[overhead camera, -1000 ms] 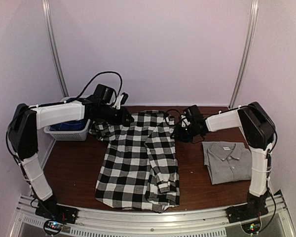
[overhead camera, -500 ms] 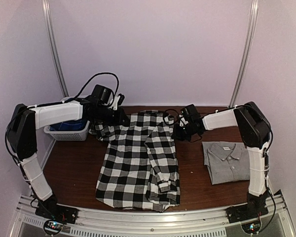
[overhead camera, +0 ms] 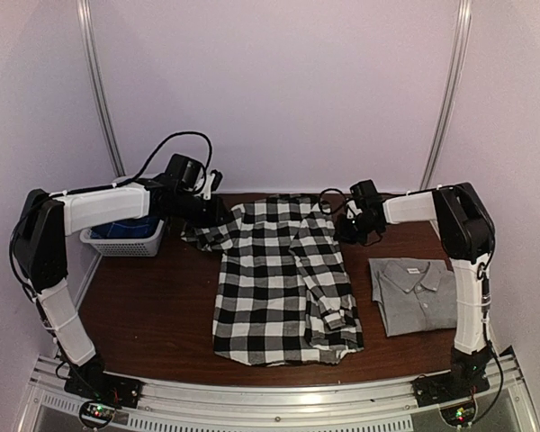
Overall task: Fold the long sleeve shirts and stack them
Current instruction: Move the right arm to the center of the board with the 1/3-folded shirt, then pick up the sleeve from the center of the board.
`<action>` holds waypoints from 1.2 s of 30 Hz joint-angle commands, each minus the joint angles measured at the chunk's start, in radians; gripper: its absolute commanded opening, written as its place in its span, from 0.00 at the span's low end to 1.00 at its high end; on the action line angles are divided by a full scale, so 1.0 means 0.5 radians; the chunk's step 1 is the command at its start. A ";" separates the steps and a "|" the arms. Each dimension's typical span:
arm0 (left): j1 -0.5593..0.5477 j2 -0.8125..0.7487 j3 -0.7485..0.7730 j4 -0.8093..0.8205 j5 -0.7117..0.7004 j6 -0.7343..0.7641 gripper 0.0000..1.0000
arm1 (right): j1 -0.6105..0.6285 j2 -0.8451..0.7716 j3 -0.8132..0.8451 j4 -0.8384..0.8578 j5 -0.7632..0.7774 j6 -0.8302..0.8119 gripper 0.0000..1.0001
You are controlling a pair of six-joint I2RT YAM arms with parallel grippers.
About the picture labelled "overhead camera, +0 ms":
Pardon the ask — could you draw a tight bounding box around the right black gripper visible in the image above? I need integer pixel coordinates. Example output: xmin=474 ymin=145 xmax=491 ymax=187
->
xmin=334 ymin=212 xmax=379 ymax=244

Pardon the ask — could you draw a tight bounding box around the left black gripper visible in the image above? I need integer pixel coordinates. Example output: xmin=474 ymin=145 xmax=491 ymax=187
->
xmin=173 ymin=190 xmax=233 ymax=229

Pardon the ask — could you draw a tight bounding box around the black white plaid shirt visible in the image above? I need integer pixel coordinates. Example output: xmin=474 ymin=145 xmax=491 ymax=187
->
xmin=181 ymin=194 xmax=365 ymax=366

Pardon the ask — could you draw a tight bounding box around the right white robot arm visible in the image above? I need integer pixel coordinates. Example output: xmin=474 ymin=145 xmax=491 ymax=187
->
xmin=336 ymin=180 xmax=496 ymax=398

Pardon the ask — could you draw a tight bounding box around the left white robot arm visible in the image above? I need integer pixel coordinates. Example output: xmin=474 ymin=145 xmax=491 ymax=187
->
xmin=9 ymin=175 xmax=230 ymax=400

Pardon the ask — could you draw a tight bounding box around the blue plaid shirt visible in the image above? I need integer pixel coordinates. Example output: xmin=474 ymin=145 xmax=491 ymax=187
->
xmin=90 ymin=217 xmax=160 ymax=239

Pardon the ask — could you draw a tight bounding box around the white plastic basket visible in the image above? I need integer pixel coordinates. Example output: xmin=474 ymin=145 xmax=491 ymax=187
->
xmin=80 ymin=219 xmax=166 ymax=257

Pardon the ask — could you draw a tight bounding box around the folded grey shirt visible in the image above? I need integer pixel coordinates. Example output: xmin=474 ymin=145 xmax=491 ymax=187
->
xmin=369 ymin=257 xmax=457 ymax=338

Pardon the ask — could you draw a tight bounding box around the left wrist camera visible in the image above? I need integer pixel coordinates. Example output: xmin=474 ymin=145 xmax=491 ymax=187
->
xmin=163 ymin=154 xmax=223 ymax=200

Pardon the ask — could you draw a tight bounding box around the left black cable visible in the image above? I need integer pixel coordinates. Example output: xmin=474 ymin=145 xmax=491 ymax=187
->
xmin=130 ymin=130 xmax=213 ymax=181

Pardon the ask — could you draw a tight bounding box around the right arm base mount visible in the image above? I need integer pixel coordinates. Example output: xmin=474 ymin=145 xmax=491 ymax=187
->
xmin=411 ymin=372 xmax=491 ymax=408

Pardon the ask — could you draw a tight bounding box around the front aluminium rail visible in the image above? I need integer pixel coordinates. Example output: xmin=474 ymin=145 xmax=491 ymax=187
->
xmin=14 ymin=355 xmax=540 ymax=431

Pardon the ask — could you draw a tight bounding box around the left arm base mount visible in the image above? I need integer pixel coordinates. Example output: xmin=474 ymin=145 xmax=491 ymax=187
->
xmin=64 ymin=373 xmax=143 ymax=409

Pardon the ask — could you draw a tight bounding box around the left aluminium frame post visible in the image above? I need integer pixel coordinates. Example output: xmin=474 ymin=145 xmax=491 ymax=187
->
xmin=76 ymin=0 xmax=125 ymax=176

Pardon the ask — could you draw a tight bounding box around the aluminium frame post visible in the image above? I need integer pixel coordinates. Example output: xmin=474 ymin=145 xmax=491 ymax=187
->
xmin=76 ymin=0 xmax=125 ymax=176
xmin=419 ymin=0 xmax=473 ymax=190

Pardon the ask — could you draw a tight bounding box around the right aluminium frame post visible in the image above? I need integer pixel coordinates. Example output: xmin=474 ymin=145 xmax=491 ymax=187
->
xmin=419 ymin=0 xmax=473 ymax=190

